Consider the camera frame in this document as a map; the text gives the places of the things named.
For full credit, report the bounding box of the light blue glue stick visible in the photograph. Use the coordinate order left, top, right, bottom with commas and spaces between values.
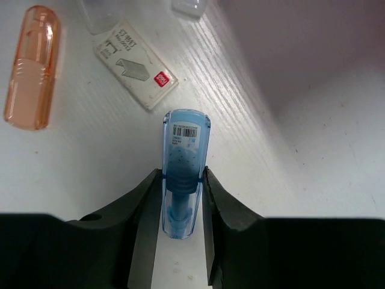
171, 0, 208, 19

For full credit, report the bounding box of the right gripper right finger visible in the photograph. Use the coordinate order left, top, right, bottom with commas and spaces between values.
202, 169, 384, 288

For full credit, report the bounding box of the blue transparent correction tape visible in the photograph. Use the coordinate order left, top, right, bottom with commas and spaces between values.
162, 109, 211, 240

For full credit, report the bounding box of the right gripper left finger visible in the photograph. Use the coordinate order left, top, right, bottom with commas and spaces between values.
1, 169, 162, 288

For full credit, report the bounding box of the white staples box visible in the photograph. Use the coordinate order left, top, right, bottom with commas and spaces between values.
94, 20, 178, 110

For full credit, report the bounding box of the orange transparent correction tape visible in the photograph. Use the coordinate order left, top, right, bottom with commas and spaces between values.
4, 5, 61, 131

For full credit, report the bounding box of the orange cap highlighter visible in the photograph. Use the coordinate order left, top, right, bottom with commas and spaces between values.
76, 0, 122, 35

